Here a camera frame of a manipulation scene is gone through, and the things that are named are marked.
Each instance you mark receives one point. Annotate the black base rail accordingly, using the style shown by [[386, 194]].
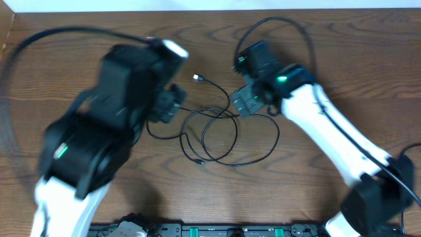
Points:
[[138, 225]]

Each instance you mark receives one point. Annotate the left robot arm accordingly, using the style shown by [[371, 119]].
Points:
[[85, 147]]

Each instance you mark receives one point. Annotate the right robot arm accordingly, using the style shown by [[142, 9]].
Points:
[[381, 185]]

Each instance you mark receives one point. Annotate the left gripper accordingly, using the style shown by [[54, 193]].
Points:
[[166, 105]]

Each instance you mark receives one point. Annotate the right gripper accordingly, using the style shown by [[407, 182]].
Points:
[[250, 105]]

